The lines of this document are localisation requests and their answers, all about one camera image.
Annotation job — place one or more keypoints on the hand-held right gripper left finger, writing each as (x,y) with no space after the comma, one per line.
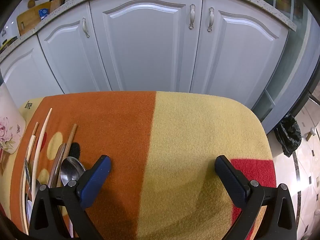
(96,180)

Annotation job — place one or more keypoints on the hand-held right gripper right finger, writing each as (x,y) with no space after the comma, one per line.
(228,182)

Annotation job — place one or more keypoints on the metal spoon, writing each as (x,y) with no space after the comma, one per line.
(35,190)
(72,168)

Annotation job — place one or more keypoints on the pale wooden chopstick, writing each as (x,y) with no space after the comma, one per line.
(38,152)
(30,147)

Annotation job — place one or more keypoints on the orange yellow printed blanket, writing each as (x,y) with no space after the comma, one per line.
(175,142)

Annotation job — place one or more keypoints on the black trash bag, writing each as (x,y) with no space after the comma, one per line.
(287,135)

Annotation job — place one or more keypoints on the white floral box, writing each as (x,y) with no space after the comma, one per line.
(10,120)

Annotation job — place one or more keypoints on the white cabinet door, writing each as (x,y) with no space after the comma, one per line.
(75,60)
(237,62)
(150,50)
(22,75)

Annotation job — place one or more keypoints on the wooden cutting board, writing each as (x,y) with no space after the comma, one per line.
(30,20)

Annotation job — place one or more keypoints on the blue white packet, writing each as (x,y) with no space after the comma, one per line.
(43,13)

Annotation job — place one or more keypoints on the wooden knife block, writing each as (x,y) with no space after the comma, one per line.
(56,5)

